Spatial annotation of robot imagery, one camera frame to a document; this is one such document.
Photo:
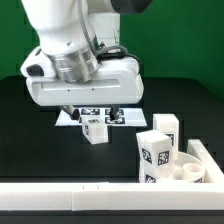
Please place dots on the white marker sheet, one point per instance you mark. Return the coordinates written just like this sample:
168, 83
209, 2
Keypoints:
131, 117

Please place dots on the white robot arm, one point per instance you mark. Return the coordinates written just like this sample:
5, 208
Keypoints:
78, 61

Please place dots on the white L-shaped fence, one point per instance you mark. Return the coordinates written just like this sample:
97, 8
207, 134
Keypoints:
208, 195

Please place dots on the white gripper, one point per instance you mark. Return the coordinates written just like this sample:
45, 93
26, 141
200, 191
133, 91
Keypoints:
115, 82

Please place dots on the white round stool seat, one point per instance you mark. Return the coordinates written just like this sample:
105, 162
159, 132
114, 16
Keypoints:
187, 169

